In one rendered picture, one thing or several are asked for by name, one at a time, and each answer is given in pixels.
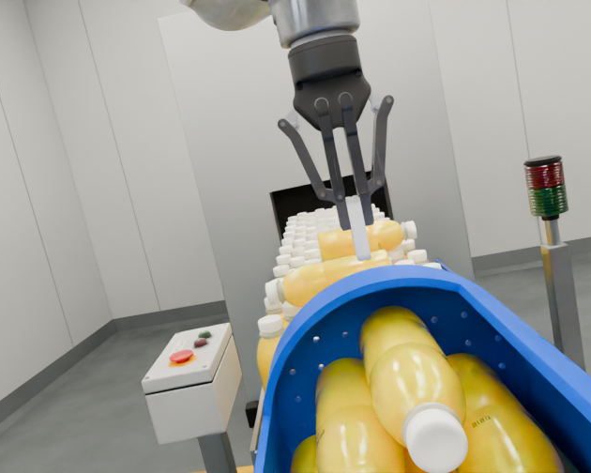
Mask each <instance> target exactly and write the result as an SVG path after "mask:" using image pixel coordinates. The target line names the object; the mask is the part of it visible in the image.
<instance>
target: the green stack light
mask: <svg viewBox="0 0 591 473"><path fill-rule="evenodd" d="M527 192H528V193H527V195H528V201H529V207H530V214H531V215H532V216H535V217H544V216H552V215H558V214H562V213H565V212H567V211H568V210H569V207H568V194H567V188H566V183H564V184H562V185H559V186H555V187H550V188H545V189H535V190H530V189H527Z"/></svg>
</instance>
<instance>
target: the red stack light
mask: <svg viewBox="0 0 591 473"><path fill-rule="evenodd" d="M563 166H564V165H563V162H562V161H559V162H556V163H552V164H548V165H542V166H536V167H525V166H524V168H523V169H524V174H525V182H526V188H527V189H530V190H535V189H545V188H550V187H555V186H559V185H562V184H564V183H565V182H566V179H565V175H564V167H563Z"/></svg>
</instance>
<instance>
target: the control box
mask: <svg viewBox="0 0 591 473"><path fill-rule="evenodd" d="M204 330H209V331H210V332H211V336H210V337H209V338H206V340H207V344H206V345H204V346H201V347H194V346H193V343H194V341H195V340H196V339H198V334H199V333H200V332H201V331H204ZM182 340H183V343H182V342H181V341H182ZM181 344H183V345H181ZM180 347H181V348H180ZM175 349H179V350H176V351H177V352H178V351H181V350H185V349H189V350H192V351H193V355H192V356H191V357H190V358H189V360H188V361H186V362H184V363H176V362H172V361H170V360H169V357H170V356H171V355H172V354H173V352H174V353H175ZM241 376H242V372H241V368H240V364H239V360H238V355H237V352H236V348H235V341H234V337H233V335H232V329H231V325H230V323H224V324H220V325H216V326H211V327H206V328H197V329H193V330H188V331H183V332H177V333H176V334H175V335H174V337H173V338H172V339H171V340H170V342H169V343H168V344H167V346H166V347H165V349H164V350H163V351H162V353H161V354H160V356H159V358H158V359H157V360H156V362H155V363H154V365H153V366H152V367H151V369H150V370H149V372H148V373H147V374H146V376H145V377H144V379H143V381H142V386H143V390H144V393H145V399H146V402H147V405H148V409H149V412H150V416H151V420H152V422H153V426H154V429H155V433H156V437H157V440H158V443H159V444H160V445H162V444H168V443H173V442H177V441H183V440H188V439H192V438H198V437H203V436H208V435H217V434H222V433H224V432H225V431H226V428H227V424H228V421H229V418H230V415H231V411H232V408H233V405H234V401H235V396H236V393H237V390H238V386H239V383H240V379H241Z"/></svg>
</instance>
